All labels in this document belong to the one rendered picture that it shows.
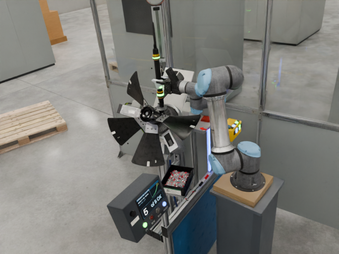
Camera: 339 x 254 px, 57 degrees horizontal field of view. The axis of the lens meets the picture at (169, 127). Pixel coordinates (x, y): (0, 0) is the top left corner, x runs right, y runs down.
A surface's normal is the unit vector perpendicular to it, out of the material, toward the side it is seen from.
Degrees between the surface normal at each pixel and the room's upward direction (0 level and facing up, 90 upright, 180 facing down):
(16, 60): 90
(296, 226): 0
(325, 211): 90
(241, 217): 90
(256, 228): 90
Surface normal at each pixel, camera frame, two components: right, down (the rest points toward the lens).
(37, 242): -0.08, -0.86
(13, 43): 0.75, 0.27
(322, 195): -0.57, 0.46
